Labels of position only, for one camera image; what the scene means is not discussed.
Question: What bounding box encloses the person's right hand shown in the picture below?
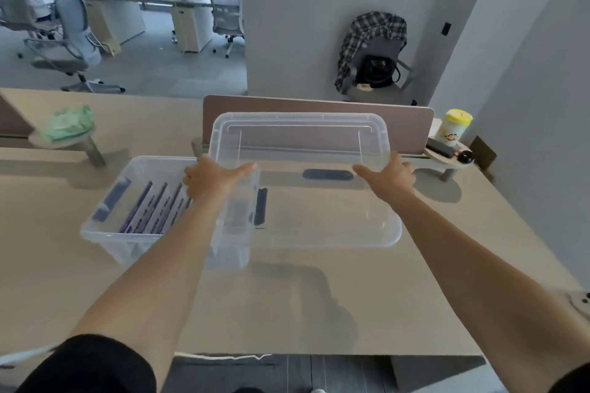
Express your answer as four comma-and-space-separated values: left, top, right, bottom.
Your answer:
352, 151, 417, 207

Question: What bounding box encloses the person's left hand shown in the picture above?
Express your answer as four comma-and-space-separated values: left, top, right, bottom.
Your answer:
183, 154, 257, 206

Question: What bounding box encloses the clear plastic bin lid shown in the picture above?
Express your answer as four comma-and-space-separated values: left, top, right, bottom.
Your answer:
208, 112, 403, 250

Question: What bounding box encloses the person's left forearm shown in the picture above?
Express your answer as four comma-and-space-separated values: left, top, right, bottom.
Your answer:
69, 198, 233, 382

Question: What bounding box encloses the person's right forearm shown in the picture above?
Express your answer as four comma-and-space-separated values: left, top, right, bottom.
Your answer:
389, 197, 590, 393

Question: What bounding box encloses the dark oval desk grommet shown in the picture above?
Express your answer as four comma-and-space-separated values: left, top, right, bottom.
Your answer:
302, 169, 355, 181

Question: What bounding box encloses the brown desk divider panel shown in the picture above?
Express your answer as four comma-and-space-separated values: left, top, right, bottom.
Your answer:
0, 92, 36, 138
202, 95, 435, 156

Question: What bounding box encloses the black oblong case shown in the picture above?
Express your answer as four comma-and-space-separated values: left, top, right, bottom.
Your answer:
425, 138, 457, 159

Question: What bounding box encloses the yellow lid wipes canister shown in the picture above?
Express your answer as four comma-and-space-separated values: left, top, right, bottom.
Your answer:
434, 109, 474, 147

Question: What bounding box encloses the row of purple packets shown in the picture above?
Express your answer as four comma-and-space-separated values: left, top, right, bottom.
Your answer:
118, 180, 192, 236

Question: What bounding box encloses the black bag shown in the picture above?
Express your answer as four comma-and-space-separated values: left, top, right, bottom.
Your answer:
354, 54, 400, 89

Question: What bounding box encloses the brown cardboard piece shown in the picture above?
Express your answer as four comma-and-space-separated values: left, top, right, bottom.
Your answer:
469, 135, 498, 172

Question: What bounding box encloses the plaid shirt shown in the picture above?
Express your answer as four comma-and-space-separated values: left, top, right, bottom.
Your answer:
335, 11, 408, 94

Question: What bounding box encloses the clear plastic storage bin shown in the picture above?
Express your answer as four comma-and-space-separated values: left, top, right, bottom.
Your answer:
80, 155, 268, 270

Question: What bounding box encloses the white desk cabinet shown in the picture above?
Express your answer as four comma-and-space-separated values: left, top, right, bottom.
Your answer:
171, 3, 214, 54
85, 0, 146, 46

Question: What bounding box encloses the grey mesh office chair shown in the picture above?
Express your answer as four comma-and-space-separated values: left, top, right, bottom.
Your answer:
0, 0, 51, 59
23, 0, 126, 94
209, 0, 245, 59

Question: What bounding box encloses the green crumpled bag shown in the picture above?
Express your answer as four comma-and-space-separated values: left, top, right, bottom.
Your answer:
41, 105, 95, 141

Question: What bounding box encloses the black left sleeve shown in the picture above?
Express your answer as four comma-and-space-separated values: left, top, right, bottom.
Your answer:
16, 334, 158, 393

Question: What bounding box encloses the black sleeve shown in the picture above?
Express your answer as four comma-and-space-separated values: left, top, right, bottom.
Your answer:
16, 334, 158, 393
546, 362, 590, 393

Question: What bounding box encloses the white device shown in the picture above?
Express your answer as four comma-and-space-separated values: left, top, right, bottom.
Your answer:
566, 289, 590, 321

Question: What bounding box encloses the black right sleeve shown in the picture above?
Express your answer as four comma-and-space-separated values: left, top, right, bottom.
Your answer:
546, 362, 590, 393

